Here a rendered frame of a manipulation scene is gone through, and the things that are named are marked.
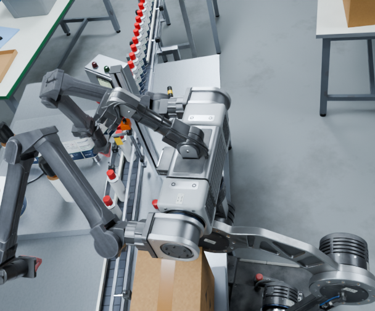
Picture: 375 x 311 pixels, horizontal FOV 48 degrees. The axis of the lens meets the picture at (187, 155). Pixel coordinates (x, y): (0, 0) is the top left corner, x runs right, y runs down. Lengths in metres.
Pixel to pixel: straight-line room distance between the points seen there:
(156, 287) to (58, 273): 0.66
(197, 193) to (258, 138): 2.15
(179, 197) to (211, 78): 1.47
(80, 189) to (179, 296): 0.50
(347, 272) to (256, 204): 1.41
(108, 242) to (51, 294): 0.84
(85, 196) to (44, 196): 1.03
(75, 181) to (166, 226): 0.29
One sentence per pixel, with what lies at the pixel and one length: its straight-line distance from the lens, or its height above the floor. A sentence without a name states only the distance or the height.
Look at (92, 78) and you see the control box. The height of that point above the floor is 1.43.
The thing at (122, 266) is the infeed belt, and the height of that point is 0.88.
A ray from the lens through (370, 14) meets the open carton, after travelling 2.86.
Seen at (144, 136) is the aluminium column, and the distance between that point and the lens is 1.89.
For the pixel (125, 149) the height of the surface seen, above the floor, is 0.99.
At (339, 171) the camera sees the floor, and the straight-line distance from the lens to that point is 3.06.
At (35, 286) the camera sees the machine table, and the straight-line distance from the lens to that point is 2.06.
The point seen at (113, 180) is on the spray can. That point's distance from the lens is 1.90.
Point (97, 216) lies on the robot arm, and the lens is 1.22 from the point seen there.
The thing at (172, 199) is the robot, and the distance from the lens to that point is 1.15.
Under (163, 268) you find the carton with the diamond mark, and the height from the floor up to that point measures 1.12.
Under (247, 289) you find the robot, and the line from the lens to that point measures 2.37.
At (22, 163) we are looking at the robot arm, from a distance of 1.31.
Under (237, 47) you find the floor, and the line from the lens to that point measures 4.12.
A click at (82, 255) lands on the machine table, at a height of 0.83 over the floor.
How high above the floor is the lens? 2.45
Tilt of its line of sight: 49 degrees down
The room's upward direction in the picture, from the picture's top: 18 degrees counter-clockwise
